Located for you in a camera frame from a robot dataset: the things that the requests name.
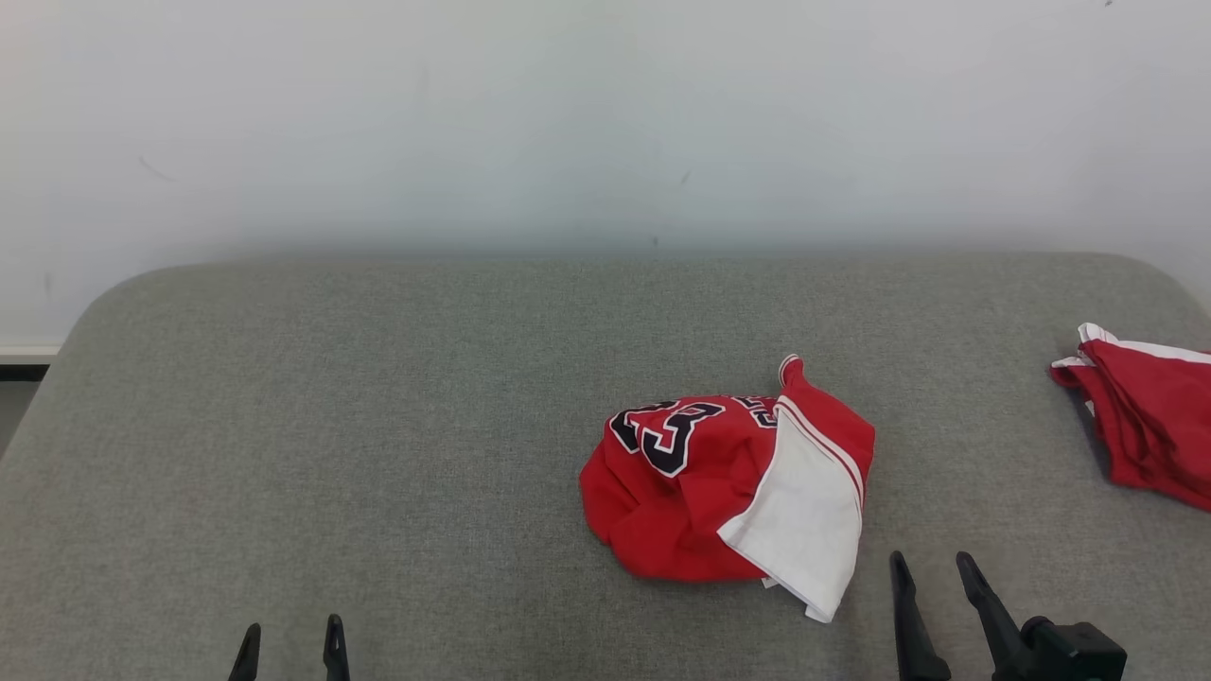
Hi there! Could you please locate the red shorts white stripe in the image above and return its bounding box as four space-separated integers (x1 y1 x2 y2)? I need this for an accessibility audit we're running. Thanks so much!
1048 323 1211 513

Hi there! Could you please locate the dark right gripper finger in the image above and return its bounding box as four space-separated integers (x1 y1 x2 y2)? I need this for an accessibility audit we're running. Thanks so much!
889 551 952 681
956 551 1030 681

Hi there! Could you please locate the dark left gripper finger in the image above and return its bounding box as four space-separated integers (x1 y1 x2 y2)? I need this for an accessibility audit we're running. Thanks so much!
323 615 351 681
227 622 263 681

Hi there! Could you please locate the red white number jersey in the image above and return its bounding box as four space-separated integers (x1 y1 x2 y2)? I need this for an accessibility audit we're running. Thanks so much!
579 355 876 623

